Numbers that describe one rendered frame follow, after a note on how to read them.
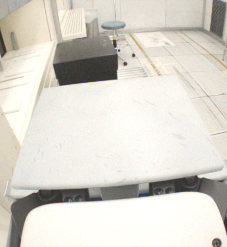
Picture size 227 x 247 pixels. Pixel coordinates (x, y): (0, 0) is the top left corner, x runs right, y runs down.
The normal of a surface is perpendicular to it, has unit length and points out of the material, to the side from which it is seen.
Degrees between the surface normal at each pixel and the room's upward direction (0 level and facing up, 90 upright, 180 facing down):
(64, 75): 90
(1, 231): 0
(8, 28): 90
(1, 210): 90
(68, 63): 90
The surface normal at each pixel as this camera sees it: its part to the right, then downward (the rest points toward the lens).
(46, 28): 0.14, 0.66
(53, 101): -0.07, -0.74
